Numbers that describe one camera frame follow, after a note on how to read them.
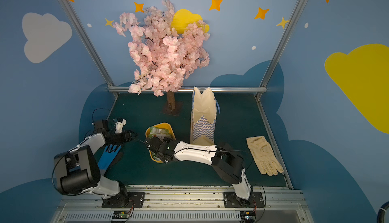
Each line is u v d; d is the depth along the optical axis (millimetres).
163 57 705
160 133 952
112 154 886
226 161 470
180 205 734
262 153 909
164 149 628
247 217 719
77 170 453
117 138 802
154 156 828
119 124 843
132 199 733
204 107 1000
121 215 718
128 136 818
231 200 739
